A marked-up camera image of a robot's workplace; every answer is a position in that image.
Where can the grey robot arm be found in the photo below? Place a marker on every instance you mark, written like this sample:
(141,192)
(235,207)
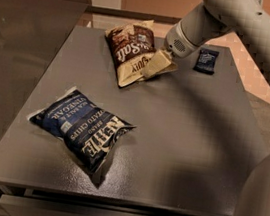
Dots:
(208,21)

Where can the blue chip bag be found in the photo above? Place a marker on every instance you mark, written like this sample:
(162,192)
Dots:
(87,130)

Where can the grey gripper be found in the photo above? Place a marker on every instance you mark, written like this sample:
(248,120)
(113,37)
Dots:
(177,43)

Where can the brown chip bag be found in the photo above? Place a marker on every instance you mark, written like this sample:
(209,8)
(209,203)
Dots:
(132,46)

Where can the small dark blue snack packet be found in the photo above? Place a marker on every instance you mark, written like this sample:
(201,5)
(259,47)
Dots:
(206,61)

